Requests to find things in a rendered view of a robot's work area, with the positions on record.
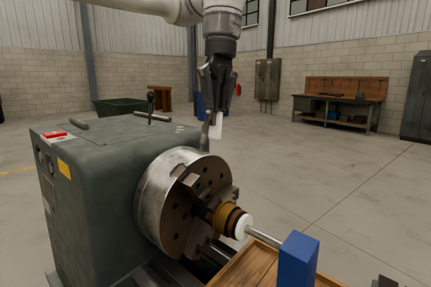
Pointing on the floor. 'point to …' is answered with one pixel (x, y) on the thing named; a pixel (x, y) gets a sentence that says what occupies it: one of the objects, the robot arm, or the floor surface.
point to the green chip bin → (121, 106)
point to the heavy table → (164, 96)
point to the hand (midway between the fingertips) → (215, 125)
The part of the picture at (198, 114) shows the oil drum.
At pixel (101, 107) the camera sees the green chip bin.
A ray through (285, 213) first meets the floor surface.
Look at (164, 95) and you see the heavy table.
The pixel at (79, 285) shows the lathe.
